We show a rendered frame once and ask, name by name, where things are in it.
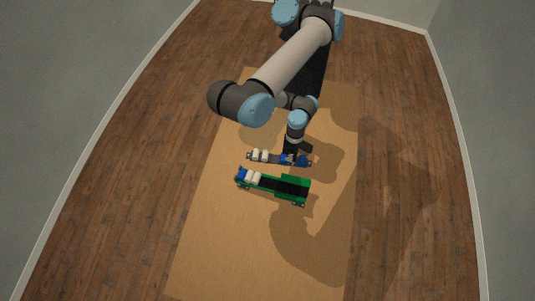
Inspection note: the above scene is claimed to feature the cream cylinder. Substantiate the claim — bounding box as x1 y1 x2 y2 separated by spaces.
244 170 255 183
251 171 262 186

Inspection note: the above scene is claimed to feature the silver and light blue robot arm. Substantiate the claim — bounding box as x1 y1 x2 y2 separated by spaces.
206 0 345 154

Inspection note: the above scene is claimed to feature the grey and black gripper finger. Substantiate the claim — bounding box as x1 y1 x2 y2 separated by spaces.
285 152 297 166

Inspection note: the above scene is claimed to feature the cream short plastic bar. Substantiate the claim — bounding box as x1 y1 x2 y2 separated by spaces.
261 150 269 162
252 148 260 161

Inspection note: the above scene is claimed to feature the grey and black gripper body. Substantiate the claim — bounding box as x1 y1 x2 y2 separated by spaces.
283 134 298 155

